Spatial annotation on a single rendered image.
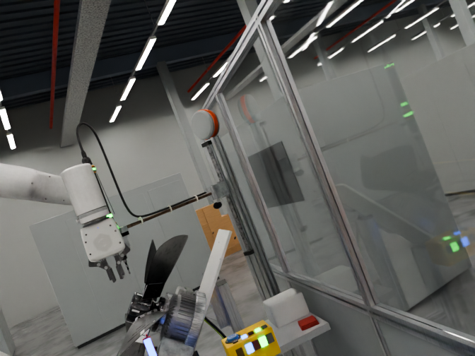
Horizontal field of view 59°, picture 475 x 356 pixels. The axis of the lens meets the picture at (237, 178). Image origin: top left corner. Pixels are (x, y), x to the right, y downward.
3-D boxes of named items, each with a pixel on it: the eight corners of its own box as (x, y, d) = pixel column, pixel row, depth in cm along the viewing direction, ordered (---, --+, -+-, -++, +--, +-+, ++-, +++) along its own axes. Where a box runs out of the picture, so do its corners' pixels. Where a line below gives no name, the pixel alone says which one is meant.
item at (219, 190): (222, 198, 220) (216, 182, 220) (231, 194, 216) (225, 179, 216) (209, 203, 212) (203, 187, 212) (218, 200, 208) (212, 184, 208)
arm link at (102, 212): (73, 217, 113) (77, 228, 113) (105, 205, 115) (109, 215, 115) (77, 217, 121) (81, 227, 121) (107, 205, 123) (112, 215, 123)
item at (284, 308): (298, 306, 209) (290, 285, 209) (311, 313, 193) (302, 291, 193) (267, 321, 205) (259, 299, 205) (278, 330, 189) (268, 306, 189)
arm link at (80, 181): (78, 217, 121) (75, 216, 113) (61, 174, 122) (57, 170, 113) (107, 206, 124) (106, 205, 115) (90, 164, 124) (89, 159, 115)
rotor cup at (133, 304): (152, 327, 183) (123, 318, 181) (163, 294, 185) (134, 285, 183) (153, 336, 169) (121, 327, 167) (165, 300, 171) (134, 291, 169)
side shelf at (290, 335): (299, 310, 211) (297, 304, 211) (331, 329, 176) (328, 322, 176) (256, 331, 206) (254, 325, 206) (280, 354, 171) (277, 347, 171)
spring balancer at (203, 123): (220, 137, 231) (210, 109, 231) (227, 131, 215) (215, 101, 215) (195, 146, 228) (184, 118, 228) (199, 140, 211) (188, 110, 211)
